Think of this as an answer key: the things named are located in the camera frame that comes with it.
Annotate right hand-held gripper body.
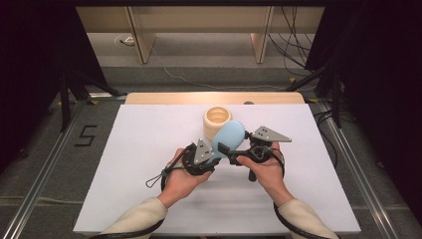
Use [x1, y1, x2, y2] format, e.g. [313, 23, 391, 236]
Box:
[228, 125, 293, 166]

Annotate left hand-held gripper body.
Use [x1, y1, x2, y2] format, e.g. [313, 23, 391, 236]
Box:
[181, 138, 217, 176]

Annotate light blue silicone brush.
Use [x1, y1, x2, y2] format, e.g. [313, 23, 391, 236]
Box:
[205, 119, 247, 165]

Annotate cream ribbed cup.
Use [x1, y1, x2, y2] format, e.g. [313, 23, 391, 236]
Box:
[202, 106, 233, 142]

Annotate person's left hand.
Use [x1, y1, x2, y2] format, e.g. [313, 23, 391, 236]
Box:
[157, 147, 213, 208]

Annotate person's right hand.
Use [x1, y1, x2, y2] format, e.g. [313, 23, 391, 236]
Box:
[236, 141, 295, 207]

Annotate light wooden table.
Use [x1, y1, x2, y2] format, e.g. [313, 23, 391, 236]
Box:
[124, 92, 306, 106]

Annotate white foam board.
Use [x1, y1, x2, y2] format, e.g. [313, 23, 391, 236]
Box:
[73, 104, 362, 233]

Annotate black tripod stand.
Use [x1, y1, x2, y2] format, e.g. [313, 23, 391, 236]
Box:
[59, 71, 127, 132]
[285, 66, 343, 129]

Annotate black curtain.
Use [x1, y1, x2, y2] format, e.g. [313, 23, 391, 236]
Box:
[305, 0, 422, 218]
[0, 0, 107, 170]

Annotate beige wooden desk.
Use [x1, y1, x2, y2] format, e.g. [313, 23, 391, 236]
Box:
[75, 5, 325, 65]

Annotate round floor socket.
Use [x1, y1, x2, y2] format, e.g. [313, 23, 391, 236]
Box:
[113, 34, 135, 48]

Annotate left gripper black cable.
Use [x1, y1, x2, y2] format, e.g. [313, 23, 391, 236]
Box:
[89, 143, 197, 239]

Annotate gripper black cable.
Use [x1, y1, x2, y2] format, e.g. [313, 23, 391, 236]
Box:
[89, 143, 197, 239]
[270, 145, 332, 239]

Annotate black cable beside table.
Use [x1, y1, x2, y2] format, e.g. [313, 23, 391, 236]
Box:
[313, 109, 340, 168]

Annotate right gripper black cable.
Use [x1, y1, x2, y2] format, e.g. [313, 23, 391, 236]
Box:
[270, 145, 332, 239]

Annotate black cable bundle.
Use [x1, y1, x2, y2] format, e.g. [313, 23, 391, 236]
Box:
[268, 6, 317, 75]

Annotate metal floor rail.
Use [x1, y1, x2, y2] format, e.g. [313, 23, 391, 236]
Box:
[317, 103, 401, 239]
[0, 103, 86, 239]

